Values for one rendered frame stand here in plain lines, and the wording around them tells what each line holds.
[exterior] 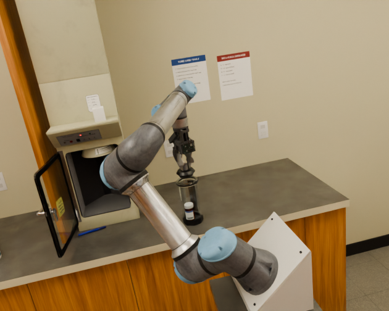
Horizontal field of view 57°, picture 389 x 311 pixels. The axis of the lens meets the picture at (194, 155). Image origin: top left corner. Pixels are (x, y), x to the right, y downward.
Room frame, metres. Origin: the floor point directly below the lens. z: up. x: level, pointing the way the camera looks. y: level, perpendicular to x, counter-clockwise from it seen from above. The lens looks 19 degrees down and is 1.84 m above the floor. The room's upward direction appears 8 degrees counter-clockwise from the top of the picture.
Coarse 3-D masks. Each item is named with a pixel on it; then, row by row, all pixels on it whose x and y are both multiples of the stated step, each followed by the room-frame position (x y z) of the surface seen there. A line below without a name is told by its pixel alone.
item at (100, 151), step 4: (112, 144) 1.81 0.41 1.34; (92, 148) 1.74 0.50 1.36; (96, 148) 1.73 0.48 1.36; (100, 148) 1.74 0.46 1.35; (104, 148) 1.75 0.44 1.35; (108, 148) 1.76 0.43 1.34; (112, 148) 1.78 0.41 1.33; (84, 152) 1.75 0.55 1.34; (88, 152) 1.73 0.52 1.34; (92, 152) 1.73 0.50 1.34; (96, 152) 1.73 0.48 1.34; (100, 152) 1.73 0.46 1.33; (104, 152) 1.73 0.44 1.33; (108, 152) 1.75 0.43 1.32; (84, 156) 1.74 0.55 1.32; (88, 156) 1.73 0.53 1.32; (92, 156) 1.72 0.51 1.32; (96, 156) 1.72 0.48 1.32; (100, 156) 1.72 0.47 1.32
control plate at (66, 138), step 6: (84, 132) 1.61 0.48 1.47; (90, 132) 1.62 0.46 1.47; (96, 132) 1.63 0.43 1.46; (60, 138) 1.61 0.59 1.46; (66, 138) 1.62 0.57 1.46; (72, 138) 1.63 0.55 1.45; (78, 138) 1.64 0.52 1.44; (90, 138) 1.66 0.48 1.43; (96, 138) 1.67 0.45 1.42; (66, 144) 1.65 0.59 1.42
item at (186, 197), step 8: (192, 176) 1.65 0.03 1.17; (184, 184) 1.57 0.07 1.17; (184, 192) 1.57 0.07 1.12; (192, 192) 1.57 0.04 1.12; (184, 200) 1.58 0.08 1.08; (192, 200) 1.57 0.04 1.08; (184, 208) 1.58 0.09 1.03; (192, 208) 1.57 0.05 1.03; (200, 208) 1.60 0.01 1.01; (184, 216) 1.59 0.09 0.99; (192, 216) 1.57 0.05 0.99; (200, 216) 1.59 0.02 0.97
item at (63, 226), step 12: (48, 168) 1.50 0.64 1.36; (60, 168) 1.62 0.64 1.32; (48, 180) 1.46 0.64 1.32; (60, 180) 1.58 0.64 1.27; (48, 192) 1.43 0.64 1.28; (60, 192) 1.55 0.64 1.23; (48, 204) 1.40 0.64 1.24; (60, 204) 1.51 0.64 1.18; (60, 216) 1.48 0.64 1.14; (72, 216) 1.61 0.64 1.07; (60, 228) 1.44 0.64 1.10; (72, 228) 1.57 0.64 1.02; (60, 240) 1.41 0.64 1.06
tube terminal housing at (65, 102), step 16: (64, 80) 1.70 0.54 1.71; (80, 80) 1.71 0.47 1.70; (96, 80) 1.72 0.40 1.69; (48, 96) 1.68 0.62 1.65; (64, 96) 1.69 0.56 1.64; (80, 96) 1.70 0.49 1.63; (112, 96) 1.73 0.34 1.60; (48, 112) 1.68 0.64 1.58; (64, 112) 1.69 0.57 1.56; (80, 112) 1.70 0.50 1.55; (112, 112) 1.72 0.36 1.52; (80, 144) 1.70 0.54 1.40; (96, 144) 1.71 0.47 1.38; (128, 208) 1.72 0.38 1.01; (80, 224) 1.68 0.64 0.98; (96, 224) 1.69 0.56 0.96
